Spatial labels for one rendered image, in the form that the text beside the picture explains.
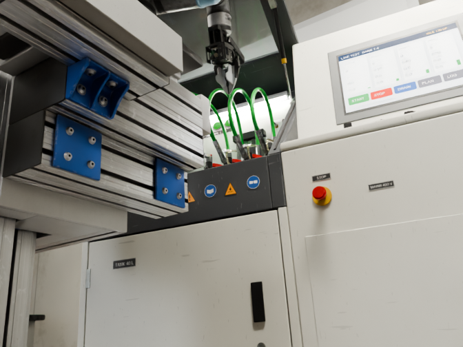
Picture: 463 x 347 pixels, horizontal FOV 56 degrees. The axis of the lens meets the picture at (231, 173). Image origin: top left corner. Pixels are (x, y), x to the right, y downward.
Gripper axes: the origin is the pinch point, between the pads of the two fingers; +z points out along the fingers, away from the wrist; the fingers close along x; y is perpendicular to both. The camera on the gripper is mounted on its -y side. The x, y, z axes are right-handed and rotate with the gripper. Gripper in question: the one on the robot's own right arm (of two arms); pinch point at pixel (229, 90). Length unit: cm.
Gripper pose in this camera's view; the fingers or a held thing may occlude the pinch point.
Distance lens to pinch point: 145.9
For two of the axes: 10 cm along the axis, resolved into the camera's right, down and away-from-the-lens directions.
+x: 8.8, -1.2, -4.6
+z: 1.1, 9.9, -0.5
